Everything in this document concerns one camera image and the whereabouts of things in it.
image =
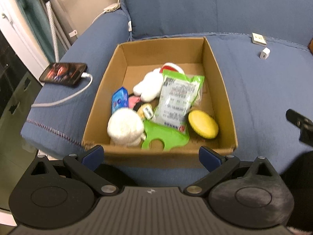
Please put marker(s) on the blue fabric sofa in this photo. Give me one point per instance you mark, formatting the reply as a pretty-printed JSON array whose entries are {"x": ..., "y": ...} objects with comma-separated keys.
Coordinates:
[{"x": 260, "y": 91}]

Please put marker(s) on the yellow round sponge puff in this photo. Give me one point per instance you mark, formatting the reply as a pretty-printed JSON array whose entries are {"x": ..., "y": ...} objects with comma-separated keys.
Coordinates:
[{"x": 203, "y": 124}]

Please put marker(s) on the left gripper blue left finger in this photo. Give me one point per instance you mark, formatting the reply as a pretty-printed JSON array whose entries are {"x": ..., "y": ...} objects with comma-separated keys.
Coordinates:
[{"x": 93, "y": 157}]

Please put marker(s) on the white USB charger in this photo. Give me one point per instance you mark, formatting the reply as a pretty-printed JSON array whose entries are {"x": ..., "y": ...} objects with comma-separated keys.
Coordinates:
[{"x": 264, "y": 54}]

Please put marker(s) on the orange cushion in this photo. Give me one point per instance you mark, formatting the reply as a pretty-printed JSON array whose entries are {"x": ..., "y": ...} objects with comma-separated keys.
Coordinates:
[{"x": 311, "y": 46}]

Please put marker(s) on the white window frame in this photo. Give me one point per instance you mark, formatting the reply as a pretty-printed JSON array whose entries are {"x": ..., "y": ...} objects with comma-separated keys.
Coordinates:
[{"x": 19, "y": 35}]

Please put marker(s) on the blue tissue pack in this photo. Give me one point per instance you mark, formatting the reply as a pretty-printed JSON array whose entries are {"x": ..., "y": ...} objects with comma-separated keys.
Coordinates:
[{"x": 119, "y": 99}]

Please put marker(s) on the white sofa label tag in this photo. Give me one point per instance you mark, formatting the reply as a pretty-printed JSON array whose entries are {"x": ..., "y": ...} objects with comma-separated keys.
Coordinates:
[{"x": 129, "y": 26}]

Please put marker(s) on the black smartphone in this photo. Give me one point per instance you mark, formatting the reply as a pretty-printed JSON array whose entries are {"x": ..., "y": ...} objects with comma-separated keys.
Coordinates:
[{"x": 68, "y": 74}]

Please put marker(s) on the white plush green print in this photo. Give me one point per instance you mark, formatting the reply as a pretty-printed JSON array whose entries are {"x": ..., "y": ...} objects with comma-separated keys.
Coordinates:
[{"x": 125, "y": 127}]

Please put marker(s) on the open cardboard box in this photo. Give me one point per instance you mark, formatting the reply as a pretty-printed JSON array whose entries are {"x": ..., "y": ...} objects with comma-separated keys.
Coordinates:
[{"x": 127, "y": 67}]

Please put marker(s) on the small white gold box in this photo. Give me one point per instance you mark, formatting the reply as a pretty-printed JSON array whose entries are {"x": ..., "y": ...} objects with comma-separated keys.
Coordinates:
[{"x": 258, "y": 39}]

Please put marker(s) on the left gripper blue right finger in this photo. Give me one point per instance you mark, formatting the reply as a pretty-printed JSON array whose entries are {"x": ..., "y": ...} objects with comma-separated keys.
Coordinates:
[{"x": 210, "y": 159}]

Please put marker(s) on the white kitty plush red dress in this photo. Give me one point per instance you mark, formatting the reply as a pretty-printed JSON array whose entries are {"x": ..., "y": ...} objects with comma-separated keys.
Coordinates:
[{"x": 150, "y": 87}]

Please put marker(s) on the pink hat doll keychain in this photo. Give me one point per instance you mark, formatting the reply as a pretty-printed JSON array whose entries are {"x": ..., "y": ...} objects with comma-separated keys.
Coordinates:
[{"x": 143, "y": 109}]

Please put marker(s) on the green snack packet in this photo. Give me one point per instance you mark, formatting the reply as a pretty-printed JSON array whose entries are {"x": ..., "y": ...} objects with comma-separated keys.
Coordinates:
[{"x": 168, "y": 124}]

